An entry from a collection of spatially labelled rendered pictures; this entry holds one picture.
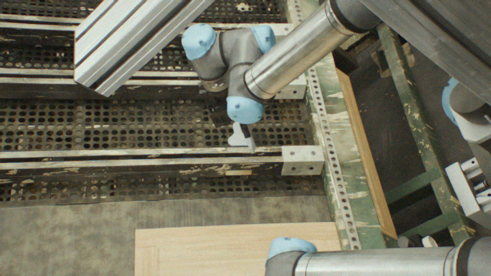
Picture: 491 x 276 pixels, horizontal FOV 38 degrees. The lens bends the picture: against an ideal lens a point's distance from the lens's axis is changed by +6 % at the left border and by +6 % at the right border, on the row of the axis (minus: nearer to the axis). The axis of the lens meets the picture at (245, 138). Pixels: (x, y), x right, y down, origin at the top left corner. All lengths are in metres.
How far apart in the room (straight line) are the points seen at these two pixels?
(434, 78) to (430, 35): 2.48
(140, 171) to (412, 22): 1.38
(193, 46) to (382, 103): 1.98
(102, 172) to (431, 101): 1.67
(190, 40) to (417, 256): 0.75
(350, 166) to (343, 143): 0.09
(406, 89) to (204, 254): 1.45
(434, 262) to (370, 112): 2.50
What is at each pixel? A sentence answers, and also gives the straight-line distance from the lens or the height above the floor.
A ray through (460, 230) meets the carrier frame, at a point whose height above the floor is 0.18.
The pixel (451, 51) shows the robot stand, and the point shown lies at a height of 1.80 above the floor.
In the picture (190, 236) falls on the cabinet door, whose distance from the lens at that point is 1.89.
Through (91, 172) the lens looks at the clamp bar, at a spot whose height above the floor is 1.44.
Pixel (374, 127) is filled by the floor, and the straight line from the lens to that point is 3.27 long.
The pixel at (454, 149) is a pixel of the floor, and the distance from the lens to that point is 2.98.
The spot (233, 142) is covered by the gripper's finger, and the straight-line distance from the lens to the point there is 1.62.
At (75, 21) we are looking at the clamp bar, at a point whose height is 1.50.
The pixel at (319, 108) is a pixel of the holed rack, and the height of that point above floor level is 0.90.
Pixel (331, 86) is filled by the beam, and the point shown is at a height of 0.84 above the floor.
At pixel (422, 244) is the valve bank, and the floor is 0.74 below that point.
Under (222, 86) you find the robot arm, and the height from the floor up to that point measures 1.51.
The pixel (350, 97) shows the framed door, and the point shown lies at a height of 0.29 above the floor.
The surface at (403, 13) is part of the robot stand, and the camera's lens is 0.69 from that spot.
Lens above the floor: 2.34
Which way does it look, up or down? 37 degrees down
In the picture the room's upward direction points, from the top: 61 degrees counter-clockwise
